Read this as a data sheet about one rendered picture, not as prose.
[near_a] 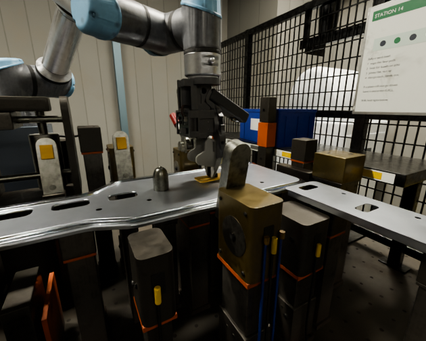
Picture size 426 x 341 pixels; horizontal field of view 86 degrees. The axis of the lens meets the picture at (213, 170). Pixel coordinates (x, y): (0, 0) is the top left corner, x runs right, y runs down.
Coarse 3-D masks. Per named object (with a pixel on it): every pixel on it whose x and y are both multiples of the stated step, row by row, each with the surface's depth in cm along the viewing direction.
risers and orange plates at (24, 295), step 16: (128, 256) 47; (16, 272) 42; (32, 272) 42; (128, 272) 48; (16, 288) 39; (32, 288) 39; (48, 288) 43; (128, 288) 52; (16, 304) 35; (32, 304) 37; (48, 304) 40; (0, 320) 34; (16, 320) 35; (32, 320) 36; (48, 320) 38; (16, 336) 35; (32, 336) 36; (48, 336) 38
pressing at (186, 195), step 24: (264, 168) 65; (96, 192) 46; (120, 192) 47; (144, 192) 47; (168, 192) 47; (192, 192) 47; (216, 192) 47; (48, 216) 36; (72, 216) 36; (96, 216) 36; (120, 216) 36; (144, 216) 37; (168, 216) 38; (0, 240) 30; (24, 240) 31
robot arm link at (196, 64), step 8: (184, 56) 45; (192, 56) 43; (200, 56) 43; (208, 56) 43; (216, 56) 44; (184, 64) 46; (192, 64) 44; (200, 64) 43; (208, 64) 44; (216, 64) 45; (192, 72) 44; (200, 72) 44; (208, 72) 44; (216, 72) 45
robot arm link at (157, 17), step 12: (156, 12) 44; (168, 12) 46; (156, 24) 44; (168, 24) 45; (156, 36) 45; (168, 36) 46; (144, 48) 47; (156, 48) 48; (168, 48) 49; (180, 48) 48
